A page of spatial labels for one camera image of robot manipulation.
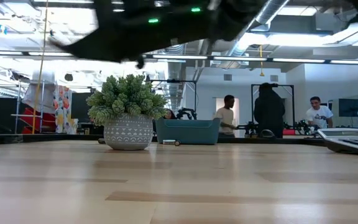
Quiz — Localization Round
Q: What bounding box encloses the silver ceiling duct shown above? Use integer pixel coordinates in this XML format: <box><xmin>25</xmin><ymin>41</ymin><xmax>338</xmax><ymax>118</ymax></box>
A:
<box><xmin>227</xmin><ymin>0</ymin><xmax>291</xmax><ymax>68</ymax></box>
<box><xmin>163</xmin><ymin>43</ymin><xmax>188</xmax><ymax>110</ymax></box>

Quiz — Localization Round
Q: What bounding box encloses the green succulent in grey pot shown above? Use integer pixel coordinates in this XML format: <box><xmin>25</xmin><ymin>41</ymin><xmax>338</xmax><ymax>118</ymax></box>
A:
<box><xmin>85</xmin><ymin>73</ymin><xmax>168</xmax><ymax>151</ymax></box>

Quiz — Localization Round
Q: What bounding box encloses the grey desk calculator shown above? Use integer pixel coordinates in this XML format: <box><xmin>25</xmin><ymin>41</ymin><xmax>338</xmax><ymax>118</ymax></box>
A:
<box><xmin>316</xmin><ymin>128</ymin><xmax>358</xmax><ymax>157</ymax></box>

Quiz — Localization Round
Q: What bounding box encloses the red board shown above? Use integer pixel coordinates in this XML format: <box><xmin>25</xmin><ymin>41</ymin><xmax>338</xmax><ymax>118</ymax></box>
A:
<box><xmin>20</xmin><ymin>107</ymin><xmax>56</xmax><ymax>135</ymax></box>

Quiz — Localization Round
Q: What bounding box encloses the yellow cable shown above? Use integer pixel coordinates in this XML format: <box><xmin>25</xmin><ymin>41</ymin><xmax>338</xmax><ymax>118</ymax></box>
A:
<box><xmin>31</xmin><ymin>0</ymin><xmax>49</xmax><ymax>135</ymax></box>

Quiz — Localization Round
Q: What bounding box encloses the person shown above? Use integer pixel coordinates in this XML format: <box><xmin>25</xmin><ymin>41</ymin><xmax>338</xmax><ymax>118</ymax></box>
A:
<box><xmin>163</xmin><ymin>108</ymin><xmax>178</xmax><ymax>121</ymax></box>
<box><xmin>305</xmin><ymin>96</ymin><xmax>334</xmax><ymax>129</ymax></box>
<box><xmin>253</xmin><ymin>82</ymin><xmax>286</xmax><ymax>139</ymax></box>
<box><xmin>214</xmin><ymin>94</ymin><xmax>239</xmax><ymax>139</ymax></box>

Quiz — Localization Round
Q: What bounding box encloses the dark teal plastic bin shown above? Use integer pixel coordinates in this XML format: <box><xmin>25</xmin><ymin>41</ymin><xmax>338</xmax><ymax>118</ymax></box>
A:
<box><xmin>154</xmin><ymin>117</ymin><xmax>221</xmax><ymax>146</ymax></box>

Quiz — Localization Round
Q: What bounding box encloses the colourful patterned cloth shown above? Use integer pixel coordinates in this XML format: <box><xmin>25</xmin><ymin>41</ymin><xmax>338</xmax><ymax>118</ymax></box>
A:
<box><xmin>53</xmin><ymin>85</ymin><xmax>74</xmax><ymax>134</ymax></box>

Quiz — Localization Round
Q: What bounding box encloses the yellow pendant cord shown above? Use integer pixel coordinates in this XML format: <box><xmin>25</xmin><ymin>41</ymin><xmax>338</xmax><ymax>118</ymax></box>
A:
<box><xmin>259</xmin><ymin>45</ymin><xmax>265</xmax><ymax>78</ymax></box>

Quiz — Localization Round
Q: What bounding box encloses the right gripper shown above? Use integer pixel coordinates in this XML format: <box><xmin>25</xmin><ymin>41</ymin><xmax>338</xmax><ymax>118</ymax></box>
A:
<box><xmin>50</xmin><ymin>0</ymin><xmax>183</xmax><ymax>62</ymax></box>

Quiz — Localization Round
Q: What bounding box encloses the black background station frame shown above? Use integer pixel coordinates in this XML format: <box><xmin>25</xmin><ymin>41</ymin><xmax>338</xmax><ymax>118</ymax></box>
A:
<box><xmin>250</xmin><ymin>83</ymin><xmax>295</xmax><ymax>131</ymax></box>
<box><xmin>149</xmin><ymin>78</ymin><xmax>198</xmax><ymax>118</ymax></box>

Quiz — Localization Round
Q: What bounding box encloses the grey cart with monitor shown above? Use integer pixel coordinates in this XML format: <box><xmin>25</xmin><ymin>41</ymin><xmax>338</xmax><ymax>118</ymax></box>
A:
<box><xmin>328</xmin><ymin>93</ymin><xmax>358</xmax><ymax>129</ymax></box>

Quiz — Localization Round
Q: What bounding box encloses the LED light bar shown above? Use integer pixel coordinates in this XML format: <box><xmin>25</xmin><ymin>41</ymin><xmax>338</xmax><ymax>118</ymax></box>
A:
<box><xmin>0</xmin><ymin>49</ymin><xmax>358</xmax><ymax>66</ymax></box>

